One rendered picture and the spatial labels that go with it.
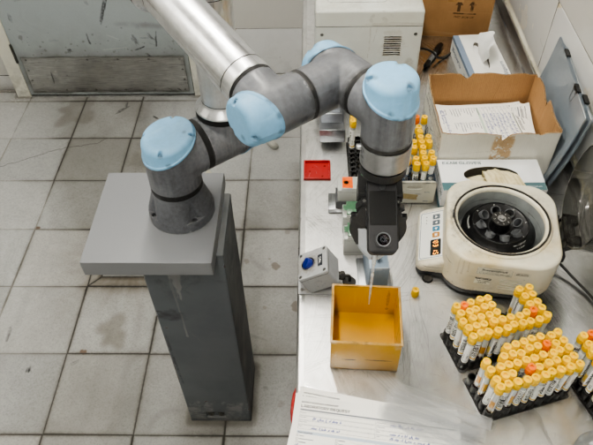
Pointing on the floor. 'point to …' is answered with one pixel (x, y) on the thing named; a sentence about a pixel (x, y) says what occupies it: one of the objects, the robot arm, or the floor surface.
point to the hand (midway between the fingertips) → (374, 257)
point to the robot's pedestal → (209, 331)
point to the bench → (563, 300)
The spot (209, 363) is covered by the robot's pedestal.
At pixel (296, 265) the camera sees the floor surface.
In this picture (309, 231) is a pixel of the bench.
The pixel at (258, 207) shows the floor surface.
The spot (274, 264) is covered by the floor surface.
